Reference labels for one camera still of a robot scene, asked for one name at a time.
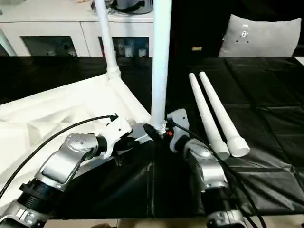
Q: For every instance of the black cabinet with gold label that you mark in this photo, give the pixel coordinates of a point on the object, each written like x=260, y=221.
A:
x=197, y=26

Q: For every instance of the white slanted post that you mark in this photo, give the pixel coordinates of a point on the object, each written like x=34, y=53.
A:
x=8, y=44

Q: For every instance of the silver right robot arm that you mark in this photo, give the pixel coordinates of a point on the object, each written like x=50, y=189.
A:
x=211, y=166

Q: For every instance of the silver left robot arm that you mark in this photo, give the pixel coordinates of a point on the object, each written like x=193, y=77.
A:
x=61, y=161

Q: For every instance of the grey cushion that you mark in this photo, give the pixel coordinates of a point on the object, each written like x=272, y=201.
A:
x=261, y=35

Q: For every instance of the small white jar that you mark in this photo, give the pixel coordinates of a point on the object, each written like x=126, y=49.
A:
x=128, y=51
x=142, y=52

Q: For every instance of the red packet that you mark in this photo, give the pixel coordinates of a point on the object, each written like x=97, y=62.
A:
x=102, y=49

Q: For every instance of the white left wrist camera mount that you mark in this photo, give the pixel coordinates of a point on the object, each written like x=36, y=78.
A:
x=116, y=133

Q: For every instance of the white plastic table top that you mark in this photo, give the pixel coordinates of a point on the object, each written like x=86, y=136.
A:
x=59, y=109

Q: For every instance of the black work mat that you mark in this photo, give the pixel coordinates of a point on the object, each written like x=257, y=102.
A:
x=142, y=185

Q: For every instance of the black round helmet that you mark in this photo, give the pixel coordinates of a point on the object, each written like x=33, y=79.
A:
x=135, y=6

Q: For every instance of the dark robot foot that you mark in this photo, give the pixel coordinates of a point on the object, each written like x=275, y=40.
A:
x=103, y=225

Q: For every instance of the white flat board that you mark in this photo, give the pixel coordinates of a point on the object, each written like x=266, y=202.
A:
x=302, y=61

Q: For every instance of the white plastic table leg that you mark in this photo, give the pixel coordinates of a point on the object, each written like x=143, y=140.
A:
x=107, y=35
x=161, y=59
x=204, y=109
x=221, y=109

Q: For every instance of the white sideboard cabinet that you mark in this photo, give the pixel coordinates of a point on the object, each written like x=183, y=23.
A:
x=47, y=26

